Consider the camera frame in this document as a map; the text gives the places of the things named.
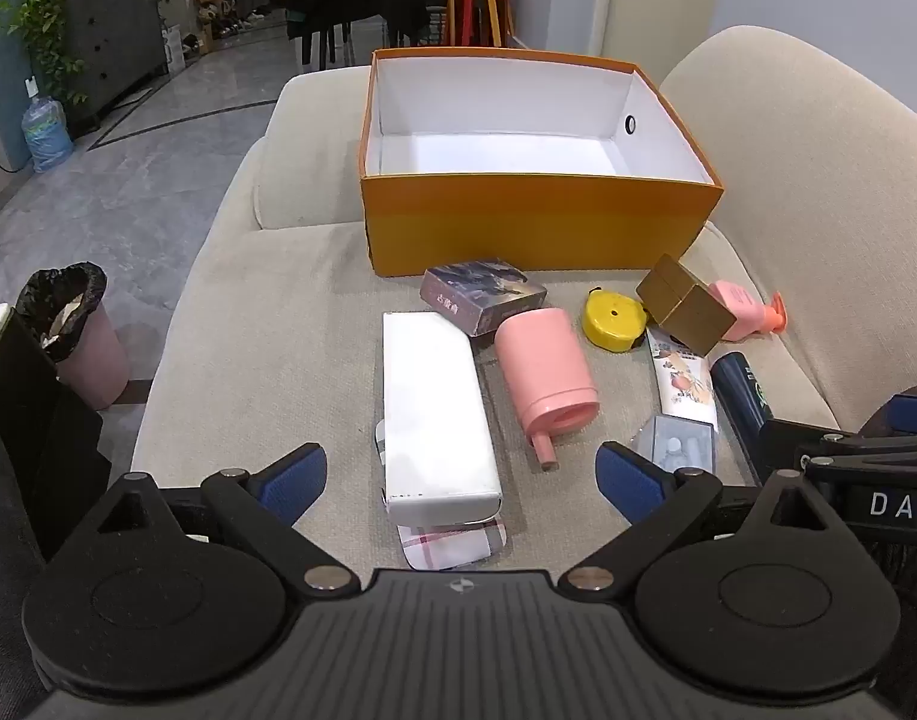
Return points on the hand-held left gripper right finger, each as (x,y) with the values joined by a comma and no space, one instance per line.
(631,484)

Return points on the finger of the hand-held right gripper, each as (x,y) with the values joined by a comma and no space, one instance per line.
(908,412)
(811,441)

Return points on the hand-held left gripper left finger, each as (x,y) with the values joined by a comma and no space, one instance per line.
(293,481)

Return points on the clear plastic box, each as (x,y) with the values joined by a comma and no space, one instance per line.
(680,442)

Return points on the pink cylindrical cup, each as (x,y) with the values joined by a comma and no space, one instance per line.
(541,367)

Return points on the long white box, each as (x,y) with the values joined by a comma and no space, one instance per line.
(436,420)

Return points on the plaid pouch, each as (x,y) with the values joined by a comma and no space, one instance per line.
(451,546)

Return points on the dark printed card box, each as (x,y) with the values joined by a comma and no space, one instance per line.
(481,292)

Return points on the orange cardboard box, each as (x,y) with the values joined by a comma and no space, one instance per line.
(533,225)

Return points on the dark blue bottle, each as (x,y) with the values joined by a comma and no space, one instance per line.
(736,390)

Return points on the white printed tube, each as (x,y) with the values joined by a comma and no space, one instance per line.
(683,382)

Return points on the pink pump bottle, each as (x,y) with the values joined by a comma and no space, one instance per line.
(736,304)

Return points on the yellow tape measure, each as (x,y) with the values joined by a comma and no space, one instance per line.
(612,319)

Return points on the beige sofa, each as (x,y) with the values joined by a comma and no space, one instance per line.
(278,315)

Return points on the gold box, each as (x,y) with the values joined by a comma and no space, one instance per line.
(691,311)

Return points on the pink trash bin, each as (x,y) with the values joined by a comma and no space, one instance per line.
(91,360)

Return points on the black bag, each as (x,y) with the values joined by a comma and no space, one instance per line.
(46,450)

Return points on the blue water jug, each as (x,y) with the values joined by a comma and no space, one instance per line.
(46,135)

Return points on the white paper bag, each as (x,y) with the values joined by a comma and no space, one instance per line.
(173,49)

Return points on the dark grey cabinet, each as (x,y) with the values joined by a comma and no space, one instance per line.
(113,45)

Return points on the red stool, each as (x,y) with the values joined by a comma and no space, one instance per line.
(479,15)

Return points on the green trailing plant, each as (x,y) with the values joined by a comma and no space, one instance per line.
(46,30)

